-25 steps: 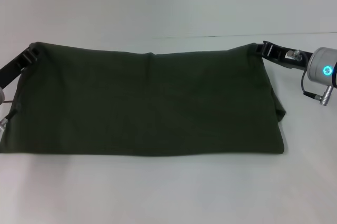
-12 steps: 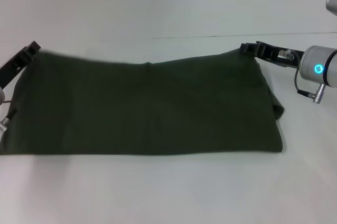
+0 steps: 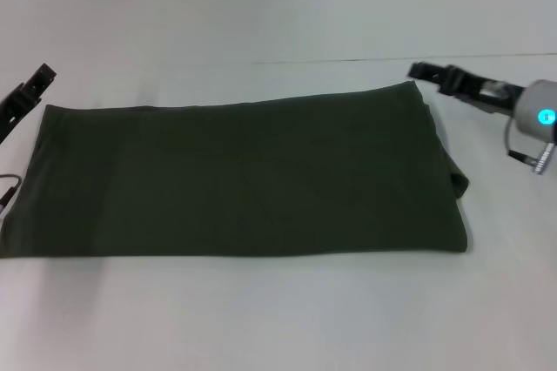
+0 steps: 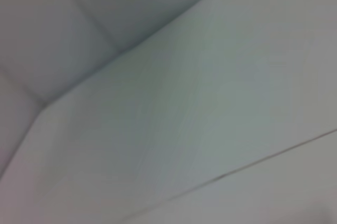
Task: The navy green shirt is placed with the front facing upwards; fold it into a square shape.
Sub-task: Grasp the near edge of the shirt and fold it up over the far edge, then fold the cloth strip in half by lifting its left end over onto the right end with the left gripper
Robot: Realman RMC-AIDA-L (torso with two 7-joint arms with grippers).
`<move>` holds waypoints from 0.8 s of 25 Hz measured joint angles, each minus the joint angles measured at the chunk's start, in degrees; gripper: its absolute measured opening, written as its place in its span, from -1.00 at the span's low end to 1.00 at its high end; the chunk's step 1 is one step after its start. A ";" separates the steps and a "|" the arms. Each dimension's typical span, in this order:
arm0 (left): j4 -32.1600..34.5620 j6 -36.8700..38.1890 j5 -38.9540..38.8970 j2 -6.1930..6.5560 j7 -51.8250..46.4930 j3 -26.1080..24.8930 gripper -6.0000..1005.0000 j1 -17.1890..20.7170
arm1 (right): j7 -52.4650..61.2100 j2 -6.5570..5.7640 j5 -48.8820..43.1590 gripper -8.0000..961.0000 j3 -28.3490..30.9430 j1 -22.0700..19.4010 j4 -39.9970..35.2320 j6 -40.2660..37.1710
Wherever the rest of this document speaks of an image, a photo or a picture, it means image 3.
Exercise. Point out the dark green FREE t-shirt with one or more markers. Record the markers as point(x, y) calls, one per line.
point(239, 170)

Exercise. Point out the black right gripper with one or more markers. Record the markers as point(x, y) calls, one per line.
point(478, 88)

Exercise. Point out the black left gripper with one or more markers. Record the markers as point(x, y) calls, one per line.
point(13, 112)

